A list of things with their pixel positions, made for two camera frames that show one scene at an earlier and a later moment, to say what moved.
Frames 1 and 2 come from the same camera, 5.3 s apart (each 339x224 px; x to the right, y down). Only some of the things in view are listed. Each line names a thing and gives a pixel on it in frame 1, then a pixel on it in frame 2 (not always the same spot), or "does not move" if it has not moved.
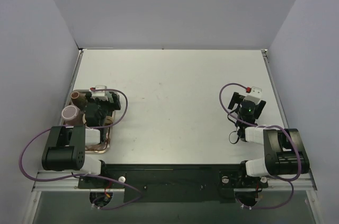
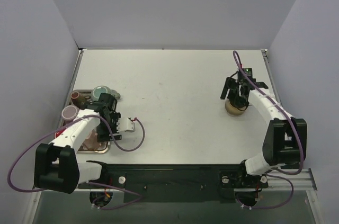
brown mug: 79,99 does not move
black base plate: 175,183 does not move
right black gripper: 235,99 to 239,86
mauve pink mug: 72,115 does not move
